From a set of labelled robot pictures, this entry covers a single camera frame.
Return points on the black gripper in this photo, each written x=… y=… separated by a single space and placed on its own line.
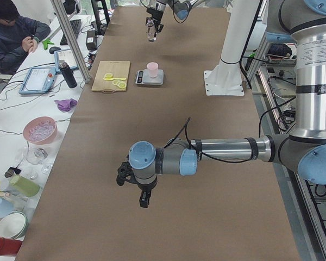
x=145 y=188
x=155 y=12

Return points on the glass sauce bottle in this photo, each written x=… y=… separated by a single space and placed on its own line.
x=151 y=33

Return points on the pink plastic cup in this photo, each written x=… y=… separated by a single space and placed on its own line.
x=152 y=68

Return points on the silver kitchen scale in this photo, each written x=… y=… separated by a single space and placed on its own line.
x=143 y=78

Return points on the light blue cup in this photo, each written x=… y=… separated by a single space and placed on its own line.
x=6 y=207

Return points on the red cup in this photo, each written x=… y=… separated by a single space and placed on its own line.
x=9 y=247

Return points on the bamboo cutting board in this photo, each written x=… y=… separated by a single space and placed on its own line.
x=118 y=69

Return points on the lemon slice front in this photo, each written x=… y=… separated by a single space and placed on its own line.
x=108 y=76

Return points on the lemon slice middle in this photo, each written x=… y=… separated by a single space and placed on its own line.
x=117 y=83

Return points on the yellow plastic knife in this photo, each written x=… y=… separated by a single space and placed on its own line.
x=120 y=78

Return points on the black keyboard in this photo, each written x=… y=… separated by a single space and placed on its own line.
x=75 y=28

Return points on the far teach pendant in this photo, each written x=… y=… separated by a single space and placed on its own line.
x=67 y=56

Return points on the teach pendant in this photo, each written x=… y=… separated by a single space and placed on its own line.
x=38 y=80
x=67 y=56

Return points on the black water bottle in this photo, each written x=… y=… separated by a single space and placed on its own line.
x=67 y=73

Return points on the computer mouse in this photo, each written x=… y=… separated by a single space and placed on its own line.
x=53 y=49

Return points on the wine glass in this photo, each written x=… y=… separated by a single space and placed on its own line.
x=38 y=156

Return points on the green tumbler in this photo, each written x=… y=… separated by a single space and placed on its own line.
x=24 y=186

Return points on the purple cloth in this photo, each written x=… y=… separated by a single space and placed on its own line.
x=66 y=105

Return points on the pink bowl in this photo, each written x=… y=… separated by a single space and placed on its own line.
x=41 y=130

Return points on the near teach pendant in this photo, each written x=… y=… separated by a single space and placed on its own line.
x=38 y=80

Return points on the white green bowl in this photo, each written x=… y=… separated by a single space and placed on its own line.
x=14 y=225

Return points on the seated person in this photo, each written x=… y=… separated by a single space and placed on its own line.
x=19 y=36

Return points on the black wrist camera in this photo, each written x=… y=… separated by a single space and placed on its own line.
x=125 y=174

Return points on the white camera pillar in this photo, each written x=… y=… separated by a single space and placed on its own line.
x=225 y=79

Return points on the aluminium frame post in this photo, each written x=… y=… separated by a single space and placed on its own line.
x=72 y=41

